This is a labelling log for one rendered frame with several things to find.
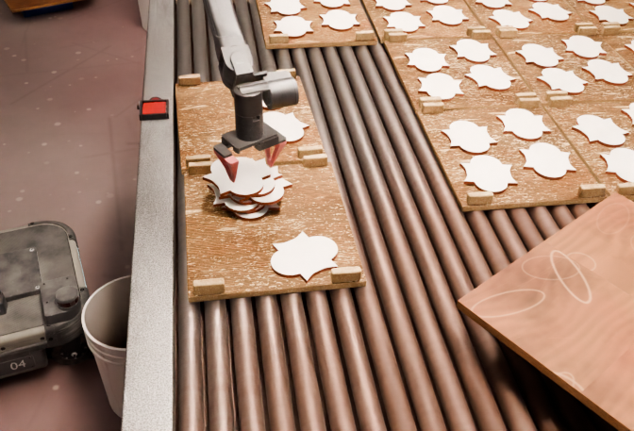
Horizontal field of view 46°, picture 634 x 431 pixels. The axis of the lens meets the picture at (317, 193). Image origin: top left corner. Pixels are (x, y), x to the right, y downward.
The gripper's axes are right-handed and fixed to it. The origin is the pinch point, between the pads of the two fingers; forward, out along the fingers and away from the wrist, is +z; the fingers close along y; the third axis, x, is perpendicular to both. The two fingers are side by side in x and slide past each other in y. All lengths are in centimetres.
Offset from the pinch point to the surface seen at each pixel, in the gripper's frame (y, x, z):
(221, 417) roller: -34, -41, 12
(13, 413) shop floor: -54, 58, 102
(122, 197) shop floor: 22, 136, 101
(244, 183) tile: -1.5, 0.6, 3.2
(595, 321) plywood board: 23, -70, 1
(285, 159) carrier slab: 16.4, 10.4, 9.8
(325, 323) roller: -7.6, -35.2, 12.2
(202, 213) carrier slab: -10.2, 4.5, 9.8
